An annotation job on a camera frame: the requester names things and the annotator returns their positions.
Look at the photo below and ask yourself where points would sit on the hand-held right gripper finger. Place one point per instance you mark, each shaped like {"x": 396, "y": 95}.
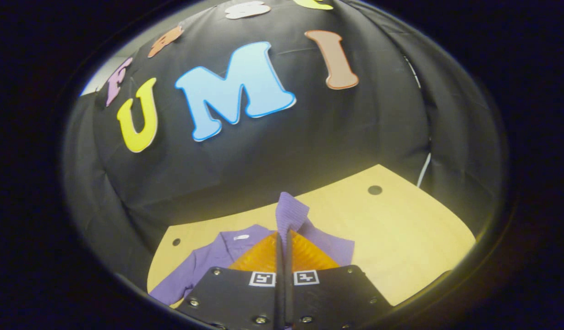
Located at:
{"x": 279, "y": 302}
{"x": 289, "y": 302}

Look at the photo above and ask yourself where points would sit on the purple shirt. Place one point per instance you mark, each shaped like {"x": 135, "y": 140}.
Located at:
{"x": 204, "y": 261}

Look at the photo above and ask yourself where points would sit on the black backdrop cloth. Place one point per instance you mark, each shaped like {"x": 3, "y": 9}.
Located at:
{"x": 309, "y": 151}

